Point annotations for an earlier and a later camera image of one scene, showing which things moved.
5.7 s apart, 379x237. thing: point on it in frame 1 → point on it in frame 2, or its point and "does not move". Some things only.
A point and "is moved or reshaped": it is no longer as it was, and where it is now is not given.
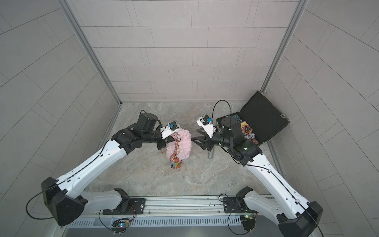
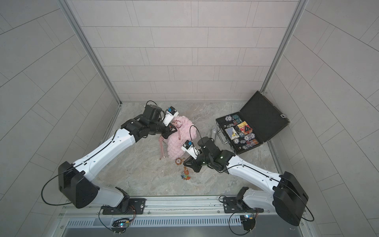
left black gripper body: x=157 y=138 → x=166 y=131
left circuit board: x=120 y=225 does not move
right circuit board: x=248 y=221 does not move
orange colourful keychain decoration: x=174 y=158 → x=185 y=176
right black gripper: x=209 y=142 → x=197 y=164
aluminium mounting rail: x=224 y=206 does not move
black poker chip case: x=259 y=120 does not move
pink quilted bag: x=181 y=146 is moved or reshaped
